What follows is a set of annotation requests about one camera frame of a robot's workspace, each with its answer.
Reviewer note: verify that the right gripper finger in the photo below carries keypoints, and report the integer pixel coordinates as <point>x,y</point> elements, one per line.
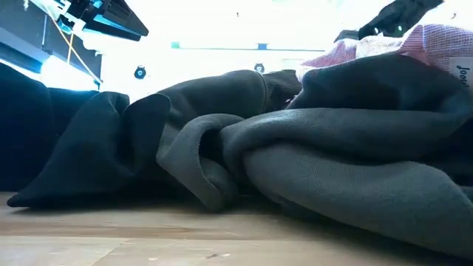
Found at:
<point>346,35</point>

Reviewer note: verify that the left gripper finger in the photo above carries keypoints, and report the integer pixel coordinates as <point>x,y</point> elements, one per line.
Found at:
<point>118,13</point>
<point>111,29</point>

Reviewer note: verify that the pink garment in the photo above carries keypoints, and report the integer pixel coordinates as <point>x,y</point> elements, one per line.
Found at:
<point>432,44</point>

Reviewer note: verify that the grey-beige sweatshirt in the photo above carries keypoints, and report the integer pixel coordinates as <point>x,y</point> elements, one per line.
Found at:
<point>332,166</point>

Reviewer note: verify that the large black garment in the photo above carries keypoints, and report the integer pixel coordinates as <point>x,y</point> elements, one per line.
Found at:
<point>26,129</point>

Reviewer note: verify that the black ceiling spot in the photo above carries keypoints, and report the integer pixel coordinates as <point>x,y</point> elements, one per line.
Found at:
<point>140,72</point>
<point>259,68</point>

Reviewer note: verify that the long ceiling light bar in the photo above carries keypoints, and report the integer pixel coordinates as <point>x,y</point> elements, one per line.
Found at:
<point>236,48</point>

